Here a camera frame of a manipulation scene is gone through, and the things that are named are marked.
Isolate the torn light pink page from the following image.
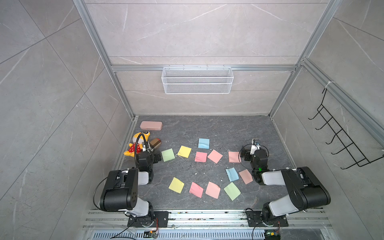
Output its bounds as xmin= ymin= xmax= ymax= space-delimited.
xmin=239 ymin=170 xmax=254 ymax=185

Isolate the salmon pink memo pad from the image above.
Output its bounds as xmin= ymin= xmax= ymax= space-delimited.
xmin=228 ymin=152 xmax=241 ymax=163

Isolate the torn blue page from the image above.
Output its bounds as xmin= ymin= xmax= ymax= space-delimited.
xmin=226 ymin=168 xmax=239 ymax=182

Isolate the torn green page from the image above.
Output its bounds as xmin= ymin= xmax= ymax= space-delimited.
xmin=224 ymin=182 xmax=241 ymax=201

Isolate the torn yellow page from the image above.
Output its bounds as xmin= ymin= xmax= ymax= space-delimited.
xmin=169 ymin=178 xmax=185 ymax=194

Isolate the yellow memo pad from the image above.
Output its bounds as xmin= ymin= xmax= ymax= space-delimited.
xmin=177 ymin=146 xmax=192 ymax=159

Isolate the torn salmon page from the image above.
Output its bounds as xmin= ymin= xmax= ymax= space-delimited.
xmin=206 ymin=182 xmax=221 ymax=199

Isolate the hot pink memo pad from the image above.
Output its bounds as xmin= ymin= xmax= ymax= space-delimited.
xmin=195 ymin=152 xmax=208 ymax=163

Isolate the torn hot pink page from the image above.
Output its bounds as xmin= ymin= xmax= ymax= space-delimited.
xmin=189 ymin=182 xmax=204 ymax=198

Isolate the green memo pad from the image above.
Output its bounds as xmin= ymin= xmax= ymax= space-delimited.
xmin=161 ymin=149 xmax=175 ymax=162

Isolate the blue memo pad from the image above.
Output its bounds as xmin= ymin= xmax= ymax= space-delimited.
xmin=198 ymin=138 xmax=210 ymax=149

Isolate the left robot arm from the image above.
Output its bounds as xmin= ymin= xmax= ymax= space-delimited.
xmin=93 ymin=132 xmax=161 ymax=227

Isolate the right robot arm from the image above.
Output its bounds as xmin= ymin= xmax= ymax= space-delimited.
xmin=239 ymin=143 xmax=331 ymax=226

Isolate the yellow plush toy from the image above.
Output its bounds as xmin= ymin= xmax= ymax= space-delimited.
xmin=124 ymin=132 xmax=150 ymax=157

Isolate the plaid brown pouch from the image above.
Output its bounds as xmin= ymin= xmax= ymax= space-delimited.
xmin=149 ymin=138 xmax=162 ymax=152

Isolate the pink eraser case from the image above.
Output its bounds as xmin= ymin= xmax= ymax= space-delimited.
xmin=140 ymin=121 xmax=163 ymax=131

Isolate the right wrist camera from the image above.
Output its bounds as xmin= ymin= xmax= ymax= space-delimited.
xmin=250 ymin=139 xmax=261 ymax=155

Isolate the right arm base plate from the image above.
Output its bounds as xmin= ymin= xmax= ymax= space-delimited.
xmin=245 ymin=210 xmax=289 ymax=227

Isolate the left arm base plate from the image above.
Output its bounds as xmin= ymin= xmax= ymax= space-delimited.
xmin=127 ymin=211 xmax=170 ymax=228

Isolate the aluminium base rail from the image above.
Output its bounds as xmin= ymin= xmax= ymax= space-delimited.
xmin=81 ymin=209 xmax=333 ymax=230

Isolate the white wire mesh basket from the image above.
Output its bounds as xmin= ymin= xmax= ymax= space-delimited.
xmin=162 ymin=67 xmax=234 ymax=95

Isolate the black wire hook rack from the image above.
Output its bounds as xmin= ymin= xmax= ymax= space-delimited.
xmin=308 ymin=88 xmax=384 ymax=170

